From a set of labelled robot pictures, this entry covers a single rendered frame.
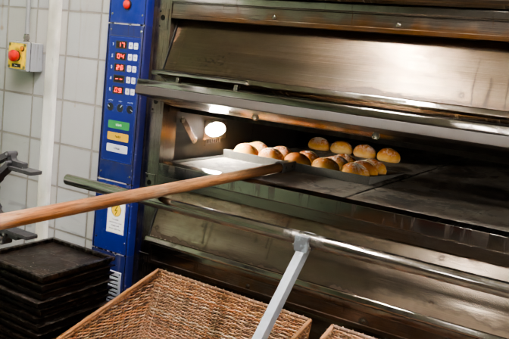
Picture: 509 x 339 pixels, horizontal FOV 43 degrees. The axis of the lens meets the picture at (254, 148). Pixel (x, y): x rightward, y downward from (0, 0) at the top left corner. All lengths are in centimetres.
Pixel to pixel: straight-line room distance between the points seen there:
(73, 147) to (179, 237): 53
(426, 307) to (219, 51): 92
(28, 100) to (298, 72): 109
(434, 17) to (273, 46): 46
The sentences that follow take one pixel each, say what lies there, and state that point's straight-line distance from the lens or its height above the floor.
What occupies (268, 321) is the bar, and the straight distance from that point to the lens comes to 133.
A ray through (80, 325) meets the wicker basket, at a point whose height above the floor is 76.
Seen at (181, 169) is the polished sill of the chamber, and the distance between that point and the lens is 202.
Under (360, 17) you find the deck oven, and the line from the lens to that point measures 174.
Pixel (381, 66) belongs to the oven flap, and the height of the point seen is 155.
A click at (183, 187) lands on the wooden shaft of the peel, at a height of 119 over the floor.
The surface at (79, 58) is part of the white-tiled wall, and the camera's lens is 229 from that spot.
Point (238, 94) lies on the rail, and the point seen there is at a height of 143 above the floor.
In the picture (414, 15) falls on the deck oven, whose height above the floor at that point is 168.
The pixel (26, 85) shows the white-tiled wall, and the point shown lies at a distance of 249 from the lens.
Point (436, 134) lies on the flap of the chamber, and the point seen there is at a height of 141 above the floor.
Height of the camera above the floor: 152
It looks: 8 degrees down
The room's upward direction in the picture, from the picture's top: 6 degrees clockwise
